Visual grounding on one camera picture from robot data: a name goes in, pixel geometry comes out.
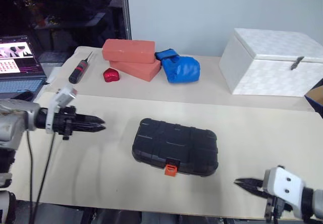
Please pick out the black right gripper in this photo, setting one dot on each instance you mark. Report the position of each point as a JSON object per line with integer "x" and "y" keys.
{"x": 275, "y": 207}

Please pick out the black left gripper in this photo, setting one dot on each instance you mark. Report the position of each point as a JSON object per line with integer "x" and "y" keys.
{"x": 64, "y": 123}

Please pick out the black tool case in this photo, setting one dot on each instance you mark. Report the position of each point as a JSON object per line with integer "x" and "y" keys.
{"x": 174, "y": 145}

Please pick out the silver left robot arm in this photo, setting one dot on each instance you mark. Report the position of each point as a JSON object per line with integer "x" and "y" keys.
{"x": 15, "y": 123}

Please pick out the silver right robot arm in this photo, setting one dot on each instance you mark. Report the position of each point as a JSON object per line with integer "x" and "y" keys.
{"x": 314, "y": 203}

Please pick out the red heart shaped box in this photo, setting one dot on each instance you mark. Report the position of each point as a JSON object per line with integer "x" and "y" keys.
{"x": 111, "y": 75}

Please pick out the black red precision screwdriver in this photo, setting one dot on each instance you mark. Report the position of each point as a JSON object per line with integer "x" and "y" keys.
{"x": 79, "y": 68}

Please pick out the pink foam brick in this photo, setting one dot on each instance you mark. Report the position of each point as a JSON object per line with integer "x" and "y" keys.
{"x": 128, "y": 51}
{"x": 141, "y": 70}

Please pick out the open laptop computer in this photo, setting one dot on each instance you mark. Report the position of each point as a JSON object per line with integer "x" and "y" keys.
{"x": 17, "y": 65}

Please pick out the blue cardboard box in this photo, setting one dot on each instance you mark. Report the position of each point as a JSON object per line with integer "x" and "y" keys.
{"x": 316, "y": 98}

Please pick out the blue boxing glove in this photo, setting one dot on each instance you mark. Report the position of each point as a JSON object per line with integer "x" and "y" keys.
{"x": 183, "y": 68}

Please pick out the white black robot body shell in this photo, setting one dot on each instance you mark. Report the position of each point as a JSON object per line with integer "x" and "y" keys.
{"x": 6, "y": 207}

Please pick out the white woven storage box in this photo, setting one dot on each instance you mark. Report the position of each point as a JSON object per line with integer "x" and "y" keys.
{"x": 267, "y": 70}

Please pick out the silver metal pole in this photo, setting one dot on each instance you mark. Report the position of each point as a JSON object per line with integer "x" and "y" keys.
{"x": 125, "y": 9}

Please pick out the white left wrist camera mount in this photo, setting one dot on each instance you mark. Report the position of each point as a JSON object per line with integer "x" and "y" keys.
{"x": 64, "y": 95}

